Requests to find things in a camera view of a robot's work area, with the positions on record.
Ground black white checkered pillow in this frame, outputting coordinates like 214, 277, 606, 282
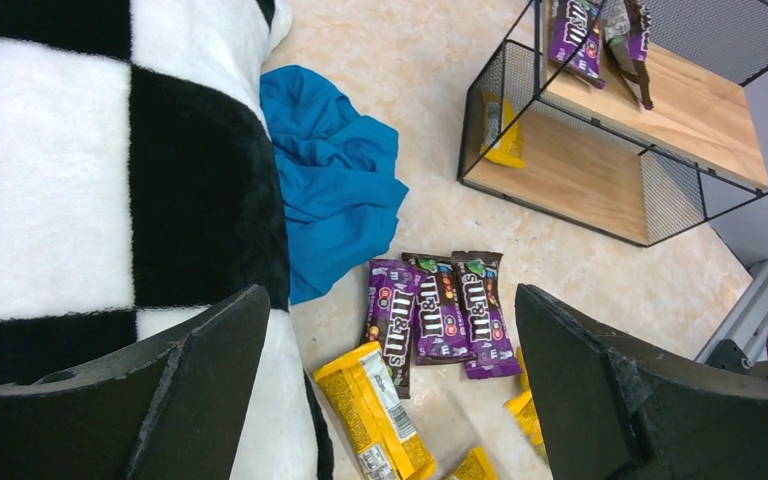
0, 1, 334, 479

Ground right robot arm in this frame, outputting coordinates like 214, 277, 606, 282
704, 334, 768, 381

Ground blue crumpled cloth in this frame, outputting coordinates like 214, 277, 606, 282
260, 65, 409, 305

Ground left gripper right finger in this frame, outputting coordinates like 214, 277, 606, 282
515, 284, 768, 479

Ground wire and wood shelf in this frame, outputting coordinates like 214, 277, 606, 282
456, 0, 768, 249

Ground yellow candy bag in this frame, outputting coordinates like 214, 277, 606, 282
505, 348, 549, 464
481, 90, 526, 169
445, 446, 500, 480
314, 342, 437, 480

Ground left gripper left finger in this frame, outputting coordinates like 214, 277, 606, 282
0, 286, 270, 479

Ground purple candy bag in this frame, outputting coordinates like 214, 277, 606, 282
361, 258, 425, 399
451, 251, 523, 380
401, 252, 475, 365
600, 0, 654, 110
548, 0, 606, 90

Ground purple candy bag on shelf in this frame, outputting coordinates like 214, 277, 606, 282
548, 0, 606, 90

